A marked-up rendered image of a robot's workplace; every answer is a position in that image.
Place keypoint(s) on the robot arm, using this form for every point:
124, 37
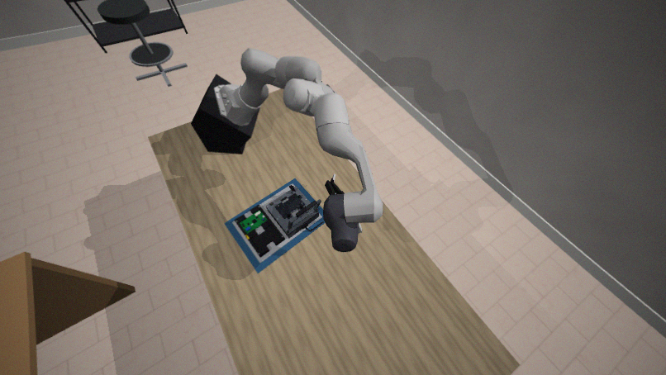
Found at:
342, 213

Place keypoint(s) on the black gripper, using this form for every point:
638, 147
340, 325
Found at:
332, 188

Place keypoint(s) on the green circuit board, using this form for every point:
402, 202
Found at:
253, 222

